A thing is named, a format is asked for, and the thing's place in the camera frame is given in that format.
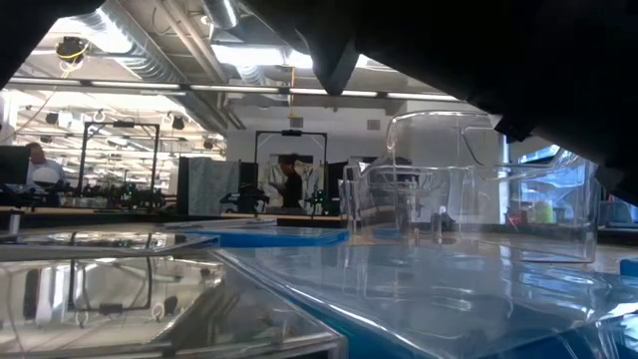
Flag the clear jewel case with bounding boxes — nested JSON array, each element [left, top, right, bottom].
[[0, 229, 221, 263], [162, 217, 279, 231], [0, 253, 349, 359]]

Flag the person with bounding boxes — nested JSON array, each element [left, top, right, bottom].
[[276, 153, 305, 209], [24, 142, 67, 189]]

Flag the small clear plastic bin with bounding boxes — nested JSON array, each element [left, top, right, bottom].
[[340, 163, 475, 238]]

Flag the beige hanging cloth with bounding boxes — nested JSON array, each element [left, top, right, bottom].
[[261, 159, 323, 209]]

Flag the black divider panel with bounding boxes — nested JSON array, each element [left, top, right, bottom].
[[238, 160, 260, 216]]

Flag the grey divider panel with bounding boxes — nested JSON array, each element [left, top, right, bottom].
[[176, 156, 241, 217]]

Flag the large clear plastic bin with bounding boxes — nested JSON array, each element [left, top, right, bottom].
[[386, 110, 599, 264]]

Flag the long linear ceiling light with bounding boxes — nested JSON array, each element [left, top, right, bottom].
[[7, 76, 463, 103]]

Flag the background wooden workbench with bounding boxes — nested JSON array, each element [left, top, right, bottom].
[[0, 204, 345, 229]]

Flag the yellow-green container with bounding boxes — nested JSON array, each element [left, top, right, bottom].
[[531, 200, 555, 225]]

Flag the grey office chair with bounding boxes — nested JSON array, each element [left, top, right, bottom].
[[597, 198, 637, 230]]

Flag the black computer monitor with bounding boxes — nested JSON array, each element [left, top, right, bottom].
[[0, 145, 30, 185]]

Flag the yellow hanging cord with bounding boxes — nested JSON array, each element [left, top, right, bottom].
[[287, 65, 298, 121]]

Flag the round silver air duct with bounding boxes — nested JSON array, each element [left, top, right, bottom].
[[201, 0, 240, 30]]

